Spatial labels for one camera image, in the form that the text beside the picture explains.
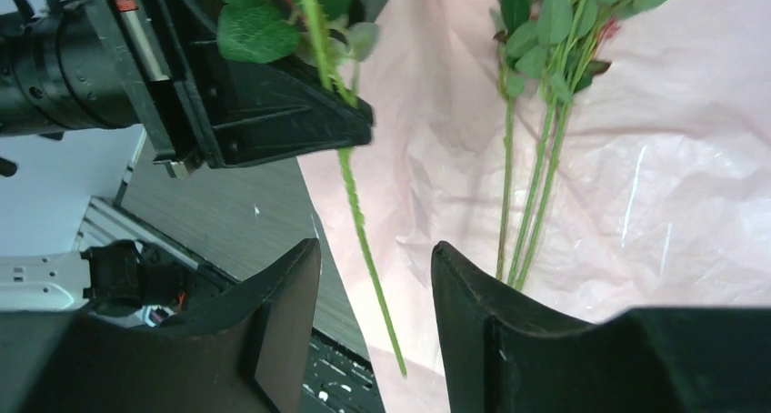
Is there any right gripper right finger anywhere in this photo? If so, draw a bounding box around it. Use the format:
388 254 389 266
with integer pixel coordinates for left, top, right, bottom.
431 242 770 412

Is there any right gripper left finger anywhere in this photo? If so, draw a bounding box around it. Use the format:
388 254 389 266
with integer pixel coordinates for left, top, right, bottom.
1 238 321 412

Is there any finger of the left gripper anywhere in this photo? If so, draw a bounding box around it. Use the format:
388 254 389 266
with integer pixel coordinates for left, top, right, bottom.
132 0 374 168

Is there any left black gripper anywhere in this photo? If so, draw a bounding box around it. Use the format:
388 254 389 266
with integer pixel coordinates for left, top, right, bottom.
1 0 199 177

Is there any peach rose stem with bud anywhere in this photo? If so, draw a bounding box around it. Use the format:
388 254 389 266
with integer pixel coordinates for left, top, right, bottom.
198 0 409 380

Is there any pink paper bouquet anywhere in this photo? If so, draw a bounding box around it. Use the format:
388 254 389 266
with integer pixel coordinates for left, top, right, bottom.
299 0 770 412

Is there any pink rose stems bunch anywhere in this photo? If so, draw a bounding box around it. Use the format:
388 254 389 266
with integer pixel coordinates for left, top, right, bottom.
492 0 668 291

